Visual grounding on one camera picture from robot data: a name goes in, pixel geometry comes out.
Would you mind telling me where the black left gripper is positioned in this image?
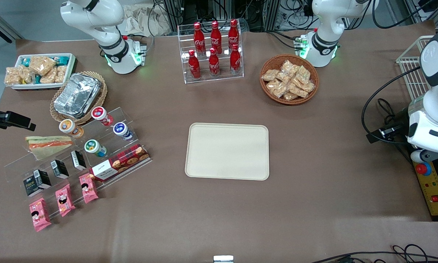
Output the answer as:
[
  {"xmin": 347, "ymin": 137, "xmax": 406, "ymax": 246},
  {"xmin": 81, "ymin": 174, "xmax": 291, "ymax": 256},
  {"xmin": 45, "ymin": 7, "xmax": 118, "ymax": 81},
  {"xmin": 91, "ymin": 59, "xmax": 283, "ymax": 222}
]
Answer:
[{"xmin": 366, "ymin": 109, "xmax": 411, "ymax": 145}]

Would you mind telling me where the sandwich orange filling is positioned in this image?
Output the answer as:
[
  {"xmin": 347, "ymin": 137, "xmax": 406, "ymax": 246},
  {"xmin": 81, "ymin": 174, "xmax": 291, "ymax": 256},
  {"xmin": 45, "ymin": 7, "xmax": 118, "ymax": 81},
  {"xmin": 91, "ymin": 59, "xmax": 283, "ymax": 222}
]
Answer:
[{"xmin": 25, "ymin": 136, "xmax": 73, "ymax": 151}]

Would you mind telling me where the beige plastic serving tray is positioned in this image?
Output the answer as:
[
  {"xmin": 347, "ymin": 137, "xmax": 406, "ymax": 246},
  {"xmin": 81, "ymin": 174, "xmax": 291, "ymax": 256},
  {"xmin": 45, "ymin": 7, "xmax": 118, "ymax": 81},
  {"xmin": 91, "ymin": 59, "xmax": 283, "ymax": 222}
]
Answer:
[{"xmin": 185, "ymin": 123, "xmax": 270, "ymax": 181}]

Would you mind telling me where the puffed rice snack bag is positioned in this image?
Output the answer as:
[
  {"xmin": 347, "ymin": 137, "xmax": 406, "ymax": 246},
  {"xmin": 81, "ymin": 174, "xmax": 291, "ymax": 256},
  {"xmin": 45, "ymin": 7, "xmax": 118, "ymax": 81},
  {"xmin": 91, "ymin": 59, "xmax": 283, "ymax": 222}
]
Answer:
[
  {"xmin": 54, "ymin": 66, "xmax": 68, "ymax": 84},
  {"xmin": 29, "ymin": 56, "xmax": 57, "ymax": 76},
  {"xmin": 4, "ymin": 67, "xmax": 26, "ymax": 87},
  {"xmin": 40, "ymin": 68, "xmax": 58, "ymax": 84},
  {"xmin": 20, "ymin": 66, "xmax": 35, "ymax": 84}
]

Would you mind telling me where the orange lid yogurt cup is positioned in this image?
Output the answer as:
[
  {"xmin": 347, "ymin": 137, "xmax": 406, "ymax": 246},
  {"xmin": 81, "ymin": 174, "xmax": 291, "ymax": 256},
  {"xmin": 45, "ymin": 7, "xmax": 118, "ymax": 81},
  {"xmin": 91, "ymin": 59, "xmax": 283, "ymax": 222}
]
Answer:
[{"xmin": 59, "ymin": 119, "xmax": 84, "ymax": 139}]

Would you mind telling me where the stack of foil containers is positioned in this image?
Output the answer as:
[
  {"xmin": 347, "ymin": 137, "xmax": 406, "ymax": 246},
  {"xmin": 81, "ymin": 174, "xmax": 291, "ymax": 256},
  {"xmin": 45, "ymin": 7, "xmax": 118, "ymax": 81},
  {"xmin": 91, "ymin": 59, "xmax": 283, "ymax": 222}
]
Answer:
[{"xmin": 54, "ymin": 73, "xmax": 102, "ymax": 118}]

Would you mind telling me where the small black carton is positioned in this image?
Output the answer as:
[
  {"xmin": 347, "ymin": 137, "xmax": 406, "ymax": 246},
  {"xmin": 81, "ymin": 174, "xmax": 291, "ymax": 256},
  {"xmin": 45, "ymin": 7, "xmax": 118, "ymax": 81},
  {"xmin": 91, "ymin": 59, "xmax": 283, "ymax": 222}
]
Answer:
[
  {"xmin": 33, "ymin": 169, "xmax": 52, "ymax": 189},
  {"xmin": 50, "ymin": 160, "xmax": 70, "ymax": 179},
  {"xmin": 71, "ymin": 150, "xmax": 87, "ymax": 171}
]

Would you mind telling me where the black carton with lettering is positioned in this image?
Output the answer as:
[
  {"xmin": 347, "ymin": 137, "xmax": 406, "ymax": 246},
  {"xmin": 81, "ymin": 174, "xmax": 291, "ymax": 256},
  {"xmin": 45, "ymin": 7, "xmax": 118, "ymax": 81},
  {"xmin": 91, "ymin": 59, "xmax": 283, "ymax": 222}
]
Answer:
[{"xmin": 23, "ymin": 176, "xmax": 43, "ymax": 198}]

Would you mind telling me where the white rectangular snack bin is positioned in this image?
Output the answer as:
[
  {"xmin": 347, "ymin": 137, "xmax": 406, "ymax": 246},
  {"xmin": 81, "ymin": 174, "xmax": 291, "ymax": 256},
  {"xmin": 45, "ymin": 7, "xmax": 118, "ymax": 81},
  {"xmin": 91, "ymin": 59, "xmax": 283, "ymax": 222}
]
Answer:
[{"xmin": 9, "ymin": 53, "xmax": 76, "ymax": 91}]

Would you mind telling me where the yellow emergency stop box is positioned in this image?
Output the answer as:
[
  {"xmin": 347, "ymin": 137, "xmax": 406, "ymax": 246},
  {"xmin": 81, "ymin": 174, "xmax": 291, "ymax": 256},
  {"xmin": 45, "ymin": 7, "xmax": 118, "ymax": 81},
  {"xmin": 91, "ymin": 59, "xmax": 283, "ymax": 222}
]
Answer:
[{"xmin": 412, "ymin": 161, "xmax": 438, "ymax": 222}]

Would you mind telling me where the green lid yogurt cup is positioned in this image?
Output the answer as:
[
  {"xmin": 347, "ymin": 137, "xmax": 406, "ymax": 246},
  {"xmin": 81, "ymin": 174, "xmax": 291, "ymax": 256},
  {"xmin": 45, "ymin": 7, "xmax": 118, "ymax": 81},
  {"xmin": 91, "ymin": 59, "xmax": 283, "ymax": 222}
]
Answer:
[{"xmin": 84, "ymin": 139, "xmax": 107, "ymax": 158}]

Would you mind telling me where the red lid yogurt cup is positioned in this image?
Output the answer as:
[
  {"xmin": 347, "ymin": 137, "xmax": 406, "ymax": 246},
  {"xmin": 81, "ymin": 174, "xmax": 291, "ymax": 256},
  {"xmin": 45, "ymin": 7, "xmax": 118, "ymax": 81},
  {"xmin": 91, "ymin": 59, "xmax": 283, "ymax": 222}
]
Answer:
[{"xmin": 91, "ymin": 106, "xmax": 114, "ymax": 127}]

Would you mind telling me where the oval light wicker basket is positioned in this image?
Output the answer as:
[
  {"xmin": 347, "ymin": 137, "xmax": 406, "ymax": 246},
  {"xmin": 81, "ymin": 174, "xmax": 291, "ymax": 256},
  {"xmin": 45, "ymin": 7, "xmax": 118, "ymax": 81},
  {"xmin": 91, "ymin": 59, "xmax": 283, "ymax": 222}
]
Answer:
[{"xmin": 50, "ymin": 71, "xmax": 108, "ymax": 126}]

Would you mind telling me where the clear acrylic stepped stand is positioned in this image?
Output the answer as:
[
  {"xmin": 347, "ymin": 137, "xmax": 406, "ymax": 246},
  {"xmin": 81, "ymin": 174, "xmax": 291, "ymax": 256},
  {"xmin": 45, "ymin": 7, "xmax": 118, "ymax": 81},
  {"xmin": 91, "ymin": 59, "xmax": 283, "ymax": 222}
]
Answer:
[{"xmin": 3, "ymin": 107, "xmax": 153, "ymax": 210}]

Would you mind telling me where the pink snack packet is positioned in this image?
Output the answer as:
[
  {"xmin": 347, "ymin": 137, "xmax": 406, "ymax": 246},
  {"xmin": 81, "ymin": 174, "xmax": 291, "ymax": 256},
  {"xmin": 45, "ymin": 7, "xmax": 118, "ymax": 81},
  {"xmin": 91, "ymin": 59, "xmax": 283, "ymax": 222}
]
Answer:
[
  {"xmin": 29, "ymin": 198, "xmax": 52, "ymax": 232},
  {"xmin": 79, "ymin": 173, "xmax": 99, "ymax": 204},
  {"xmin": 55, "ymin": 183, "xmax": 76, "ymax": 218}
]

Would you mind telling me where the blue lid yogurt cup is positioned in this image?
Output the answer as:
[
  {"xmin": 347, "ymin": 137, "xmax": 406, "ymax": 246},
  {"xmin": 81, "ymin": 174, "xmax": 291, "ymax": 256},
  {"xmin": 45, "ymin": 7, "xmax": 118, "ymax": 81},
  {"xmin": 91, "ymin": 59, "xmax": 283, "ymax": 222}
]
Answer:
[{"xmin": 113, "ymin": 122, "xmax": 133, "ymax": 141}]

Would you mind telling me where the red cookie box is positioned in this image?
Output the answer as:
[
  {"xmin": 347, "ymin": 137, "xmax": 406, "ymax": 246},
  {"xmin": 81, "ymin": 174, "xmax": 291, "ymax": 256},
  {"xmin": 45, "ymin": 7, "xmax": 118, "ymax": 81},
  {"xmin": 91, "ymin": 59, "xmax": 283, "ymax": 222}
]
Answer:
[{"xmin": 89, "ymin": 144, "xmax": 151, "ymax": 182}]

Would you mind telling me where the round brown wicker basket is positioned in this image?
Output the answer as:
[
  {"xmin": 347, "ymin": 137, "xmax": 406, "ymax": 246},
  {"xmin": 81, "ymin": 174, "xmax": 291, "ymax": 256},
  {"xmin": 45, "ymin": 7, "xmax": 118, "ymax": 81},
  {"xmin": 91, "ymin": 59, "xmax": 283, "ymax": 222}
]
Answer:
[{"xmin": 260, "ymin": 54, "xmax": 319, "ymax": 106}]

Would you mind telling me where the crumpled beige cloth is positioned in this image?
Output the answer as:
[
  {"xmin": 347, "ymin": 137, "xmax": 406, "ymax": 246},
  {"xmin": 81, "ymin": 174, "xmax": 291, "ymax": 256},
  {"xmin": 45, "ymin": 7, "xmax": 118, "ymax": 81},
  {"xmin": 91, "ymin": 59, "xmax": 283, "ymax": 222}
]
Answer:
[{"xmin": 123, "ymin": 4, "xmax": 172, "ymax": 37}]

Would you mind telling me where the red cola bottle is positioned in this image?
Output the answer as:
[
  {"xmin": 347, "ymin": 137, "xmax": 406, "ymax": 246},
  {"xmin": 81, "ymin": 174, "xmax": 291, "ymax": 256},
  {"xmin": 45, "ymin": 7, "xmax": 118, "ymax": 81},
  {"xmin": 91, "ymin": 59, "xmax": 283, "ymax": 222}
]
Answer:
[
  {"xmin": 228, "ymin": 19, "xmax": 240, "ymax": 52},
  {"xmin": 230, "ymin": 44, "xmax": 241, "ymax": 75},
  {"xmin": 210, "ymin": 21, "xmax": 222, "ymax": 54},
  {"xmin": 188, "ymin": 50, "xmax": 201, "ymax": 80},
  {"xmin": 193, "ymin": 22, "xmax": 206, "ymax": 56},
  {"xmin": 208, "ymin": 47, "xmax": 220, "ymax": 77}
]

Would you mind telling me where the clear acrylic bottle rack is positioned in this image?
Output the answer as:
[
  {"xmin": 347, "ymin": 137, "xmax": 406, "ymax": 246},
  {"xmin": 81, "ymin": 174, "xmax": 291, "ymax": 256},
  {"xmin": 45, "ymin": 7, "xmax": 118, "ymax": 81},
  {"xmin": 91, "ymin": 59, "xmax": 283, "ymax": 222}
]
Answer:
[{"xmin": 177, "ymin": 19, "xmax": 245, "ymax": 84}]

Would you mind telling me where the thin black looped cable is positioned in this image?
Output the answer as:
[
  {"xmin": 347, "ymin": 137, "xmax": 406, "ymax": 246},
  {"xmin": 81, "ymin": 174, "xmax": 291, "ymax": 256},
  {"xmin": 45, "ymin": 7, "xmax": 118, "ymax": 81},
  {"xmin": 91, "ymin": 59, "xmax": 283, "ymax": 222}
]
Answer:
[{"xmin": 377, "ymin": 98, "xmax": 397, "ymax": 125}]

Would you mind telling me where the thick black cable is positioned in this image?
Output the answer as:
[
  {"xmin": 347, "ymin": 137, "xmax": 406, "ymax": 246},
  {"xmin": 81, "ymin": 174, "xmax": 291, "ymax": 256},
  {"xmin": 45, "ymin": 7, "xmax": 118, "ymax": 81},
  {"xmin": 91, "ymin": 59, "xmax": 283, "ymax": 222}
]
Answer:
[{"xmin": 361, "ymin": 66, "xmax": 424, "ymax": 145}]

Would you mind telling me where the white wire rack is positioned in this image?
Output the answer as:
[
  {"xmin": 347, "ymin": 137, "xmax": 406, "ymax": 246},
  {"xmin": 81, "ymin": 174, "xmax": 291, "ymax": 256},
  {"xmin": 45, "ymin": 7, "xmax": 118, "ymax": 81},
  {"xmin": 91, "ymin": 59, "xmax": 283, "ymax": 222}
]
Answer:
[{"xmin": 396, "ymin": 35, "xmax": 435, "ymax": 101}]

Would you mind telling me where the grey metal frame bar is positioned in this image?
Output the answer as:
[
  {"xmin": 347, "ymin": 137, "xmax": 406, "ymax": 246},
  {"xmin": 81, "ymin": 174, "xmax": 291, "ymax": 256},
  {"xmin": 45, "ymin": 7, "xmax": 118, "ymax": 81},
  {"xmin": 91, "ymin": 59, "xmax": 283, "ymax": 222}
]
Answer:
[{"xmin": 0, "ymin": 11, "xmax": 24, "ymax": 43}]

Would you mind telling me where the black cables bundle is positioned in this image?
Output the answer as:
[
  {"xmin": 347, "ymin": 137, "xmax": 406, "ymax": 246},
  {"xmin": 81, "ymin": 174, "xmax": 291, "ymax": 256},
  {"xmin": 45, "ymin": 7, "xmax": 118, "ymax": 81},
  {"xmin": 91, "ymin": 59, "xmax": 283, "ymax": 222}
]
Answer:
[{"xmin": 310, "ymin": 244, "xmax": 438, "ymax": 263}]

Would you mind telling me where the metal equipment rack with cables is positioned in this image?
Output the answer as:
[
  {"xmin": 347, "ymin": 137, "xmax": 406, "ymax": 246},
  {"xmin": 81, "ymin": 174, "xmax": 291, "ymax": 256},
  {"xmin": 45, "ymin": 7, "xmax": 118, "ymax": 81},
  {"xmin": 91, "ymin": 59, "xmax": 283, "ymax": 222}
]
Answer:
[{"xmin": 160, "ymin": 0, "xmax": 314, "ymax": 33}]

